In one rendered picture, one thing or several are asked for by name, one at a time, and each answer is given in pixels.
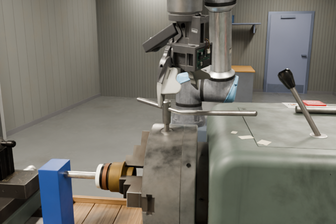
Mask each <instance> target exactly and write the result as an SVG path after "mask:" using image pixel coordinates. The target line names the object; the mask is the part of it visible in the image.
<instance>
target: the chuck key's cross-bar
mask: <svg viewBox="0 0 336 224"><path fill-rule="evenodd" d="M137 101H138V102H141V103H144V104H147V105H150V106H153V107H156V108H160V107H159V106H158V103H157V102H154V101H150V100H147V99H144V98H140V97H138V98H137ZM160 109H163V107H162V108H160ZM168 111H169V112H172V113H175V114H178V115H194V116H246V117H256V116H257V115H258V112H257V111H256V110H180V109H176V108H173V107H169V108H168Z"/></svg>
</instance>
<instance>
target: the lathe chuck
mask: <svg viewBox="0 0 336 224"><path fill-rule="evenodd" d="M169 128H170V129H172V130H173V132H171V133H162V132H161V130H162V129H164V124H163V123H155V124H154V125H153V126H152V127H151V129H150V132H149V135H148V139H147V144H146V149H145V155H144V163H143V173H142V187H141V196H142V197H147V195H152V198H155V200H154V212H152V214H147V211H142V212H141V219H142V224H180V192H181V167H182V150H183V138H184V129H185V124H169Z"/></svg>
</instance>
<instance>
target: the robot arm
mask: <svg viewBox="0 0 336 224"><path fill-rule="evenodd" d="M236 4H237V0H204V6H205V7H206V8H207V9H208V12H209V15H202V13H200V12H201V11H202V10H203V0H167V11H168V12H169V14H168V20H169V21H175V22H176V23H172V24H170V25H169V26H167V27H166V28H164V29H163V30H161V31H160V32H159V33H157V34H156V35H154V36H153V37H151V38H149V39H148V40H147V41H146V42H144V43H143V44H142V46H143V49H144V51H145V52H146V53H149V52H158V51H159V50H160V49H161V48H163V47H164V46H166V45H167V46H166V48H165V51H164V54H163V56H162V58H161V60H160V62H159V66H158V71H157V80H156V81H157V101H158V107H160V108H162V106H163V103H164V100H165V95H172V94H176V95H175V109H179V110H201V111H203V108H202V102H213V103H232V102H234V100H235V96H236V91H237V85H238V80H239V77H238V76H236V75H235V71H234V70H233V69H232V8H233V7H234V6H235V5H236ZM207 22H209V40H208V39H206V38H205V23H207ZM206 40H208V41H206ZM209 65H210V69H209V70H208V71H207V72H206V71H204V70H202V69H203V68H206V67H208V66H209ZM177 68H181V69H183V70H185V71H186V72H183V73H180V74H178V69H177ZM171 123H172V124H179V125H197V127H198V128H199V127H202V126H204V125H205V124H206V118H205V116H204V115H180V114H176V113H173V116H172V119H171Z"/></svg>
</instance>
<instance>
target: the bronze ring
mask: <svg viewBox="0 0 336 224"><path fill-rule="evenodd" d="M122 175H125V176H137V169H136V168H135V167H134V166H126V165H125V161H123V162H113V163H104V164H103V165H102V167H101V170H100V174H99V186H100V188H101V189H102V190H110V192H117V193H119V179H120V177H121V176H122Z"/></svg>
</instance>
